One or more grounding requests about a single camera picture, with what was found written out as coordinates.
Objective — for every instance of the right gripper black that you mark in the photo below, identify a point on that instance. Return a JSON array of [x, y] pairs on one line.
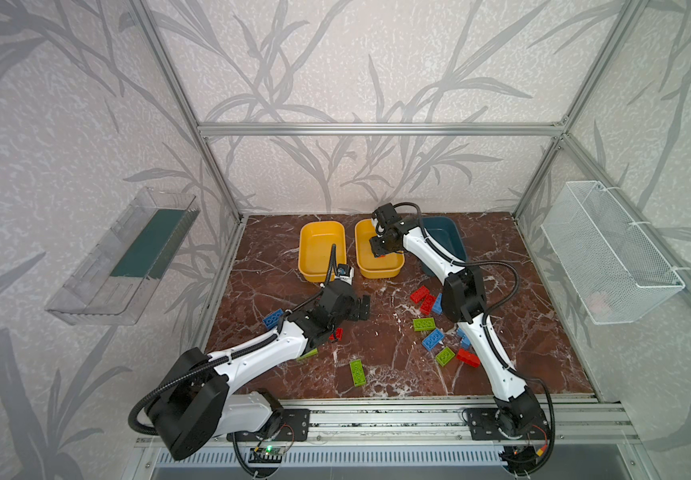
[[378, 241]]

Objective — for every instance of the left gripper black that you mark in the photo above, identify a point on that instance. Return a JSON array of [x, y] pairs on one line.
[[354, 306]]

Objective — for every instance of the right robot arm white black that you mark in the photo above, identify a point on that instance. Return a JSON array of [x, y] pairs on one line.
[[464, 303]]

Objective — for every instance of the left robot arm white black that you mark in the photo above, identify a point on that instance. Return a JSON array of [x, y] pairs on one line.
[[199, 397]]

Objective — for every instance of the middle yellow plastic bin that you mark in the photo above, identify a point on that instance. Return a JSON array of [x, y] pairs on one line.
[[372, 267]]

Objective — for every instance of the yellow plastic bin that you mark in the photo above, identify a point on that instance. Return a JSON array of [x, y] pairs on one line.
[[315, 241], [372, 267]]

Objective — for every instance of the dark teal plastic bin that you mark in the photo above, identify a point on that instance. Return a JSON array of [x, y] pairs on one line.
[[445, 232]]

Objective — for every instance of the green lego centre right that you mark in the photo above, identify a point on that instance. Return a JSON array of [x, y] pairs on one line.
[[424, 324]]

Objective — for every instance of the green lego front left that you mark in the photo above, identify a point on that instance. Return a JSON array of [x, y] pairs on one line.
[[307, 355]]

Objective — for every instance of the long green lego front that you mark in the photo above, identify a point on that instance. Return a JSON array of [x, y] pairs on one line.
[[357, 373]]

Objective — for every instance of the left yellow plastic bin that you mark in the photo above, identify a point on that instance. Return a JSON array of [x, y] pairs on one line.
[[315, 241]]

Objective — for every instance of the green lego front right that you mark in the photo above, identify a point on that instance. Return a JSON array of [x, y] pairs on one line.
[[445, 356]]

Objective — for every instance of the right wiring connector bundle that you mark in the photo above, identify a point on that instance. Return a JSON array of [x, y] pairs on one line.
[[524, 461]]

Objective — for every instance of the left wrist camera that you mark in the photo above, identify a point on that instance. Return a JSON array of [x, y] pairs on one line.
[[344, 273]]

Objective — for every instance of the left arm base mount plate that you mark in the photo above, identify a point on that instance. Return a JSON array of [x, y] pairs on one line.
[[289, 425]]

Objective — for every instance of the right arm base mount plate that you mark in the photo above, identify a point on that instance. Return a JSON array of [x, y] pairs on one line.
[[486, 423]]

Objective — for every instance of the green circuit board with wires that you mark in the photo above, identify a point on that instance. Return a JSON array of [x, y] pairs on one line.
[[267, 455]]

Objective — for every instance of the aluminium front rail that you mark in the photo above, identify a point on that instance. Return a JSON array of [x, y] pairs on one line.
[[442, 421]]

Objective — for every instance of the white wire mesh basket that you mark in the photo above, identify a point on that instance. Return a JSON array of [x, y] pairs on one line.
[[616, 270]]

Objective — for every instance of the clear plastic wall tray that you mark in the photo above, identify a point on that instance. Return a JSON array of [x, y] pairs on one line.
[[118, 278]]

